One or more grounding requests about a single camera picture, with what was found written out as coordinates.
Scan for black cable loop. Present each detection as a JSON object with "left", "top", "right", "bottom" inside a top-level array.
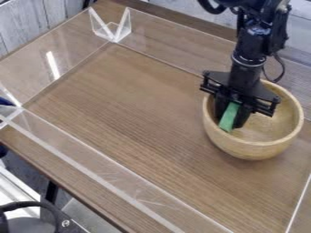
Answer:
[{"left": 0, "top": 200, "right": 71, "bottom": 233}]

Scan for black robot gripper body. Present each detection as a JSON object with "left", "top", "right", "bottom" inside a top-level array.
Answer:
[{"left": 200, "top": 70, "right": 280, "bottom": 117}]

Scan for green rectangular block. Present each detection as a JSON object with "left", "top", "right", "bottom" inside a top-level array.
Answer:
[{"left": 219, "top": 102, "right": 239, "bottom": 133}]

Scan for blue object at left edge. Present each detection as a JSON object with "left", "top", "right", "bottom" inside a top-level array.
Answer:
[{"left": 0, "top": 97, "right": 14, "bottom": 106}]

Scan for black table leg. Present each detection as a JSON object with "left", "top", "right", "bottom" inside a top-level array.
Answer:
[{"left": 45, "top": 181, "right": 58, "bottom": 204}]

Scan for light wooden bowl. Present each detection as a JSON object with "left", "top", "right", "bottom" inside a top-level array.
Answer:
[{"left": 201, "top": 81, "right": 304, "bottom": 160}]

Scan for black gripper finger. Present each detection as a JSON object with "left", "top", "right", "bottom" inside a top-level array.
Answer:
[
  {"left": 213, "top": 96, "right": 229, "bottom": 120},
  {"left": 233, "top": 106, "right": 252, "bottom": 128}
]

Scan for clear acrylic enclosure walls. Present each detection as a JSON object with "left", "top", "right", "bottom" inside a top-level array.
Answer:
[{"left": 0, "top": 0, "right": 311, "bottom": 233}]

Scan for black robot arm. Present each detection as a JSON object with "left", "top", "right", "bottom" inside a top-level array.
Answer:
[{"left": 196, "top": 0, "right": 291, "bottom": 132}]

